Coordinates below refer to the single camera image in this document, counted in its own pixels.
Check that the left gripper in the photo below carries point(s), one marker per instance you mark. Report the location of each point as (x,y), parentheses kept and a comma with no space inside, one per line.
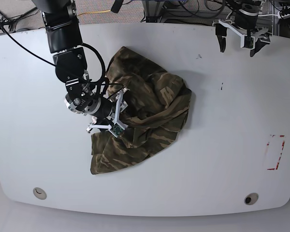
(242,26)

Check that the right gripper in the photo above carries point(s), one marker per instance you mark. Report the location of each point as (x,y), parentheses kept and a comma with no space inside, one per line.
(102,100)

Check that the camouflage T-shirt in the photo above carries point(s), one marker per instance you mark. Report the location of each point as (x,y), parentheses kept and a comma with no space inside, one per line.
(158,108)

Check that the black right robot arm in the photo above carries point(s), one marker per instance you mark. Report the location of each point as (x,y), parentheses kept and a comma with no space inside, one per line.
(65,40)

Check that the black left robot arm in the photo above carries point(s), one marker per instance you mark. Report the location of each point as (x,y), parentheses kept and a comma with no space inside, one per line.
(246,8)

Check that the white power strip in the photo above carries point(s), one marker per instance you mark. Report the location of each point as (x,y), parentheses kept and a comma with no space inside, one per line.
(284,13)

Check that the red tape rectangle marking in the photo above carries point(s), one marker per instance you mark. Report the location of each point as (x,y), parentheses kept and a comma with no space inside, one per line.
(273,152)

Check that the black tripod legs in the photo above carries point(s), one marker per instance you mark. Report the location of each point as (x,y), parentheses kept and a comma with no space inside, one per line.
(18,15)

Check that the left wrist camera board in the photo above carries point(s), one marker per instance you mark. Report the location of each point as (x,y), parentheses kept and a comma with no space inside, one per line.
(249,41)

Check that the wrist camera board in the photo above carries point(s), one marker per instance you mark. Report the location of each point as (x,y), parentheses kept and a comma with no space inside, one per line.
(249,41)
(116,130)

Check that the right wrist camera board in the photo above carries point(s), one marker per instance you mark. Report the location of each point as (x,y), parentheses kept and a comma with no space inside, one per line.
(116,130)

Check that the aluminium frame stand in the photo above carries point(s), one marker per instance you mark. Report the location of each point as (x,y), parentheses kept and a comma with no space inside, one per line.
(160,11)

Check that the left table cable grommet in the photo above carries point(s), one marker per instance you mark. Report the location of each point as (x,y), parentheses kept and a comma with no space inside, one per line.
(39,193)

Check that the table cable grommet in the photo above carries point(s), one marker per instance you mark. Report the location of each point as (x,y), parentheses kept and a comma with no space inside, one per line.
(39,193)
(251,198)

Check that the right table cable grommet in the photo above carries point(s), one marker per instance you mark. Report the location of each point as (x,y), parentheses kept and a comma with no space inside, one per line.
(251,198)

